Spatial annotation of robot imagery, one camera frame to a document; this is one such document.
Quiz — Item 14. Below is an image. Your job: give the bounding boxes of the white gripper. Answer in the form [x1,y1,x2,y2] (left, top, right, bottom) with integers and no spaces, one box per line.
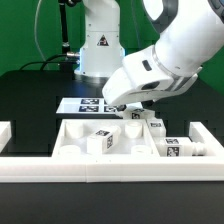
[102,46,198,106]

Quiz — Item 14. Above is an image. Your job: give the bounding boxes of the white left corner block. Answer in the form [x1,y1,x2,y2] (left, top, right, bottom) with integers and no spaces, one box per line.
[0,121,12,153]

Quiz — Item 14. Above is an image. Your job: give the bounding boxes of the white sheet with fiducial tags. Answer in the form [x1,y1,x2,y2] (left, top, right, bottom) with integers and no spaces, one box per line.
[56,98,116,114]

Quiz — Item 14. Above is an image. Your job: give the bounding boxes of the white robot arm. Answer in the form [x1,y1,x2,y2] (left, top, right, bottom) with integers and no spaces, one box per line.
[102,0,224,106]

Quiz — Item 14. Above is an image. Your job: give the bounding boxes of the white U-shaped obstacle fence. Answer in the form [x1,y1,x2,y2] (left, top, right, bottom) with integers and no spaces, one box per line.
[0,122,224,182]

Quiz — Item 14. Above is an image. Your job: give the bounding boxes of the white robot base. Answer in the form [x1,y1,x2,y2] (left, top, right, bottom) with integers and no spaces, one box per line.
[75,0,125,77]

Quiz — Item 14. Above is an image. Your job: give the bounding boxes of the black cables at base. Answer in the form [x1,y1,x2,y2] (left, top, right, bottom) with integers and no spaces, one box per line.
[19,51,81,72]

